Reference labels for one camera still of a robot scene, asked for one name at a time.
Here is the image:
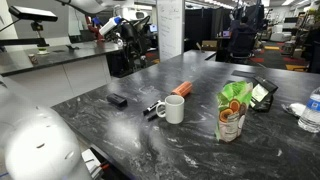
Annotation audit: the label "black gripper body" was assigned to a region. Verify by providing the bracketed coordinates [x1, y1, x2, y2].
[119, 21, 149, 48]

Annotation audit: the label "black rectangular block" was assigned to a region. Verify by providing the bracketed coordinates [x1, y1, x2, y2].
[106, 93, 129, 109]

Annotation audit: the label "dark counter grommet plate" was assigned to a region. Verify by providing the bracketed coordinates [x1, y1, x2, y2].
[231, 69, 258, 80]

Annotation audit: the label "white whiteboard panel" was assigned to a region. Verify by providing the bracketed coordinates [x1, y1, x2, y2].
[156, 0, 186, 63]

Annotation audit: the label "red background robot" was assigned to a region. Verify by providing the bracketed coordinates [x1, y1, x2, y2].
[84, 14, 105, 42]

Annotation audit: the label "orange cylindrical can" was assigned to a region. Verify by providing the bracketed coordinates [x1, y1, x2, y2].
[170, 80, 194, 98]

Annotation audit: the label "black marker with white label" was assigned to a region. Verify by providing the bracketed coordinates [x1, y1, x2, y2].
[142, 99, 163, 116]

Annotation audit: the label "white ceramic mug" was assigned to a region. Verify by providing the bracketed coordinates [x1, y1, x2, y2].
[155, 94, 186, 125]

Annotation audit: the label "white cabinet with dark top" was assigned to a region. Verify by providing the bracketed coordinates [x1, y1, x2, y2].
[0, 39, 123, 108]

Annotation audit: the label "brown cardboard box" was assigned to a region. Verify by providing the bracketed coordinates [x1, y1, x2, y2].
[201, 39, 219, 52]

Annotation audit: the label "black partition curtain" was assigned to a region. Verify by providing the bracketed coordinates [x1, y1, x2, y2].
[184, 5, 232, 52]

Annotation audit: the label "green and white dish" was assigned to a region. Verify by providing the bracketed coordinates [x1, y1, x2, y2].
[35, 46, 51, 56]

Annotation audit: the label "small brown can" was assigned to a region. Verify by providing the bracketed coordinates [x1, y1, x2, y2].
[27, 53, 39, 66]

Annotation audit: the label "black office chair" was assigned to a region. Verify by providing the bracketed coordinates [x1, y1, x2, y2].
[227, 14, 258, 64]

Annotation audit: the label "green snack bag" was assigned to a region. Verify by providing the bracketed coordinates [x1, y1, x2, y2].
[214, 80, 254, 144]

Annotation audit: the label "clear water bottle blue label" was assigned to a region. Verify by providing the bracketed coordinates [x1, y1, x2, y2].
[297, 86, 320, 134]

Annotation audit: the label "black bar camera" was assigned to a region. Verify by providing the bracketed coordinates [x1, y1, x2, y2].
[8, 5, 59, 23]

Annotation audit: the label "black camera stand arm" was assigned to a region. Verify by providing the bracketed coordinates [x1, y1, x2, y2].
[0, 21, 51, 48]

